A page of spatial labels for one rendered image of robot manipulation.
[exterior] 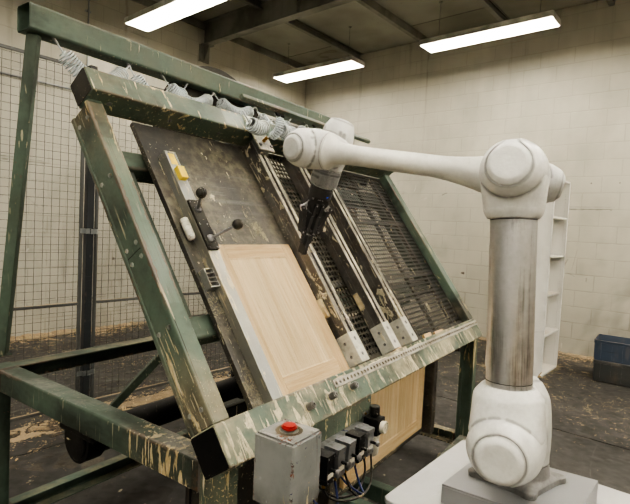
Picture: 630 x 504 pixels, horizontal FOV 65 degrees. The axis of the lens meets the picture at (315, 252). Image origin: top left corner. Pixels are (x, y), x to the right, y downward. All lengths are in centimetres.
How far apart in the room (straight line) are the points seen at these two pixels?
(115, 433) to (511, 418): 117
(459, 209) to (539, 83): 190
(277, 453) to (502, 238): 71
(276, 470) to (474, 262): 621
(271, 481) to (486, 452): 50
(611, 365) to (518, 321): 471
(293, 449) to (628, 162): 607
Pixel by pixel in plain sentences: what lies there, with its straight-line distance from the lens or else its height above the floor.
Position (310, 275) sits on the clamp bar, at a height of 123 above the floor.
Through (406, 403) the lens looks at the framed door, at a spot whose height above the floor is 47.
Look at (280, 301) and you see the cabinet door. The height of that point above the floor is 115.
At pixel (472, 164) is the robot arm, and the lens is 136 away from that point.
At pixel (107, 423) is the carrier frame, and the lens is 177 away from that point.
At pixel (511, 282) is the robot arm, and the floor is 133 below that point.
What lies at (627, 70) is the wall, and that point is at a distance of 708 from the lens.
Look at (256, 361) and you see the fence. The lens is 157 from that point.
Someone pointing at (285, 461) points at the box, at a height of 89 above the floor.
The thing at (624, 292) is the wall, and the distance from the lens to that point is 680.
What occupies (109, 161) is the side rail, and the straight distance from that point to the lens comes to 167.
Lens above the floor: 143
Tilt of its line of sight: 3 degrees down
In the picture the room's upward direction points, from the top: 3 degrees clockwise
